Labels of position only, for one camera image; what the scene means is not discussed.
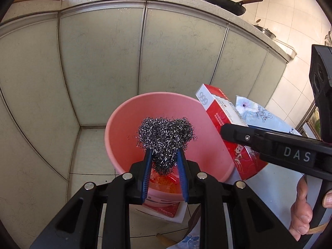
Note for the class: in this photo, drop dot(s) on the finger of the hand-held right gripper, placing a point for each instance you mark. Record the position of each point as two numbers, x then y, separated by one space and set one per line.
238 134

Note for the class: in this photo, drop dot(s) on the red plastic wrapper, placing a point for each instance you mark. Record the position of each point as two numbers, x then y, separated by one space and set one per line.
166 180

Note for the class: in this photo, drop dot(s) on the red white carton box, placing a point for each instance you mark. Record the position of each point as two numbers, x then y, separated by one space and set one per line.
220 114

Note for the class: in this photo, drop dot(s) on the grey kitchen cabinet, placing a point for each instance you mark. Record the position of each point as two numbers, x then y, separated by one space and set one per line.
77 70

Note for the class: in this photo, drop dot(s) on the white rectangular container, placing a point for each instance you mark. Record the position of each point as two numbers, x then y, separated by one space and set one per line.
285 48

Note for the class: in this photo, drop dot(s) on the flat red white box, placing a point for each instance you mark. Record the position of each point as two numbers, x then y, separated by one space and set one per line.
166 211

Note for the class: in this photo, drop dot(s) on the light blue floral tablecloth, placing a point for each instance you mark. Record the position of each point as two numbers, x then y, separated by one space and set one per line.
259 114

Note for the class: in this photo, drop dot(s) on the green bell pepper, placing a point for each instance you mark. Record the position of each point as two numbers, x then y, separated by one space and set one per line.
317 125

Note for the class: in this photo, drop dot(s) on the steel pot with lid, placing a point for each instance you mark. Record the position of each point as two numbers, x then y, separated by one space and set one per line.
265 32

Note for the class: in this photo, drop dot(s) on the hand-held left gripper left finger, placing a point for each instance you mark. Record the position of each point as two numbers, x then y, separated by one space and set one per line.
146 176

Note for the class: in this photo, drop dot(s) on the wooden stick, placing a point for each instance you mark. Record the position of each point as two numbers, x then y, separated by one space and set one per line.
162 239

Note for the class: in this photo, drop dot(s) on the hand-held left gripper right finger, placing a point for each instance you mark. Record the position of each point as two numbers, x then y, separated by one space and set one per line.
182 179

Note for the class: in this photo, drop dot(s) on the pink plastic bucket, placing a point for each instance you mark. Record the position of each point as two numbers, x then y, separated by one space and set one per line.
124 134

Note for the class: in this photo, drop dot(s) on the steel wool scrubber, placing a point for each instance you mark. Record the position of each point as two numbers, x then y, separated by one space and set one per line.
163 140

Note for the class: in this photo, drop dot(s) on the person's right hand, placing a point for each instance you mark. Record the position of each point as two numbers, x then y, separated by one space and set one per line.
300 212

